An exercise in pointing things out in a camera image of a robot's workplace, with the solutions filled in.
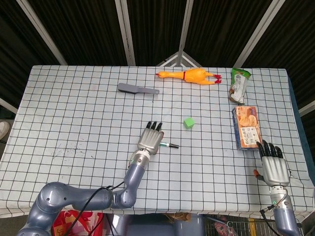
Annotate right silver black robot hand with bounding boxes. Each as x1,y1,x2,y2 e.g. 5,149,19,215
253,140,291,187

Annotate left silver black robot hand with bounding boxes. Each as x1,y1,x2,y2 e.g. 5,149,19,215
136,120,165,156

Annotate orange blue biscuit box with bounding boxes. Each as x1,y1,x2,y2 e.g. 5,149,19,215
231,105,262,151

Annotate grey plastic spatula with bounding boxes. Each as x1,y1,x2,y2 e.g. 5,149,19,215
117,83,160,95

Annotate dark blue under cloth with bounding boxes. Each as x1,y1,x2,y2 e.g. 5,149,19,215
287,71,315,186

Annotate blue white checkered tablecloth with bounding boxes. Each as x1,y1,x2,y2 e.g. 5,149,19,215
0,64,315,221

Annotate yellow rubber chicken toy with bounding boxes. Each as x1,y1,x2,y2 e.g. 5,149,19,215
155,68,223,86

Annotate green snack bag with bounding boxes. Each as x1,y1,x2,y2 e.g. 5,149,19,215
229,67,252,105

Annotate red plastic bag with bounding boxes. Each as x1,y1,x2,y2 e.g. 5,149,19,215
53,209,104,236

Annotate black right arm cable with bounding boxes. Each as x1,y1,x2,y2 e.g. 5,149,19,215
260,206,283,236

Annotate black cable plug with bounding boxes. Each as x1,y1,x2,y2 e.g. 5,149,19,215
65,181,126,236

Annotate metal wire basket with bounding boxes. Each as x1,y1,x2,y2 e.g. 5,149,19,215
205,215,279,236

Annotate white aluminium frame bar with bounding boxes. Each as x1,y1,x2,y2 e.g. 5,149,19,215
0,97,18,114
298,100,315,117

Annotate white triangular frame brace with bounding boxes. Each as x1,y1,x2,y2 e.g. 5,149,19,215
156,51,199,67

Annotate white aluminium frame post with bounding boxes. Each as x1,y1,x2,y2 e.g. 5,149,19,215
114,0,136,66
177,0,194,54
234,0,282,68
16,0,68,66

